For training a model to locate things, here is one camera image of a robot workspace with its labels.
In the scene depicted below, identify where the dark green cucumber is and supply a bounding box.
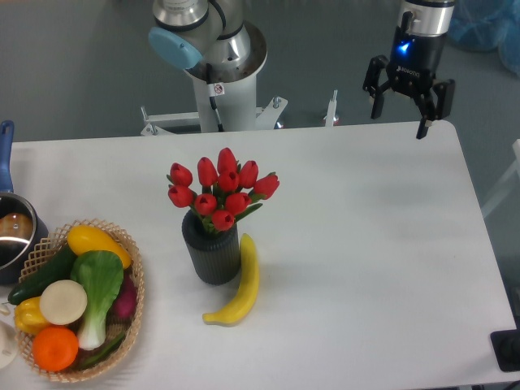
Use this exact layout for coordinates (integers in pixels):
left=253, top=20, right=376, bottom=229
left=7, top=245, right=77, bottom=306

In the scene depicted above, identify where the blue handled saucepan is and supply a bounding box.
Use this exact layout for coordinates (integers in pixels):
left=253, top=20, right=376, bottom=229
left=1, top=120, right=48, bottom=285

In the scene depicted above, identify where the blue plastic bag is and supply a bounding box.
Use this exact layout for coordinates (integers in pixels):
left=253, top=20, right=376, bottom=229
left=448, top=0, right=519, bottom=76

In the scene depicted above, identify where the cream round disc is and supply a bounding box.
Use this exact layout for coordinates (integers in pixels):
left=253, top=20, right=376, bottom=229
left=39, top=279, right=88, bottom=325

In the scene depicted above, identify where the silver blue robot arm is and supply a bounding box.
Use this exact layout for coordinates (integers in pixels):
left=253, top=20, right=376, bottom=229
left=148, top=1, right=455, bottom=139

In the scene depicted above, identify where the red tulip bouquet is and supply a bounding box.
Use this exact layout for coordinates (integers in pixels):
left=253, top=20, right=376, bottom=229
left=167, top=148, right=280, bottom=236

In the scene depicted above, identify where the orange fruit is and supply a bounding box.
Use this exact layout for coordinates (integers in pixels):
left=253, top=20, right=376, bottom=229
left=32, top=326, right=79, bottom=371

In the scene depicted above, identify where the white frame at right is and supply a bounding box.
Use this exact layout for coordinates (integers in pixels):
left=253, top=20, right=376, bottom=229
left=481, top=139, right=519, bottom=219

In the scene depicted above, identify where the yellow banana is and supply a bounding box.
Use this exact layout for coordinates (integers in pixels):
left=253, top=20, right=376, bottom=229
left=202, top=233, right=260, bottom=327

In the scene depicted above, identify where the purple sweet potato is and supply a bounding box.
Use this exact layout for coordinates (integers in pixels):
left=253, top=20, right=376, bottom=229
left=112, top=274, right=137, bottom=319

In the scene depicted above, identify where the yellow bell pepper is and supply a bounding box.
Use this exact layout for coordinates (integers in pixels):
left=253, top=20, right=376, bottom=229
left=14, top=297, right=50, bottom=336

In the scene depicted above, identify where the green chili pepper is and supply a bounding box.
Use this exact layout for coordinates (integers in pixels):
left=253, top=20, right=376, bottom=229
left=76, top=332, right=126, bottom=371

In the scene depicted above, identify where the green bok choy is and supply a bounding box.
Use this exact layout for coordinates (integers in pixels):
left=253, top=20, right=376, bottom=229
left=71, top=250, right=124, bottom=350

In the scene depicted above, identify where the black device at edge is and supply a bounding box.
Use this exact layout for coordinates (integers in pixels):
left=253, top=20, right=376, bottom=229
left=490, top=329, right=519, bottom=372

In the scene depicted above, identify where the dark grey ribbed vase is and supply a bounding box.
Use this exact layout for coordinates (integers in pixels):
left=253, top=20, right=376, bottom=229
left=181, top=211, right=241, bottom=285

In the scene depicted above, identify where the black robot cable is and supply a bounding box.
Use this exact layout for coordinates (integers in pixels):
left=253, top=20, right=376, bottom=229
left=205, top=63, right=225, bottom=133

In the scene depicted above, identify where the yellow squash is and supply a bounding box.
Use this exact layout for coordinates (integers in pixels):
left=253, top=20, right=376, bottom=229
left=67, top=225, right=132, bottom=269

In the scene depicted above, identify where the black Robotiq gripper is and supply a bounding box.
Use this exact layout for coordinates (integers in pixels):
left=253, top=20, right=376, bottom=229
left=362, top=34, right=455, bottom=140

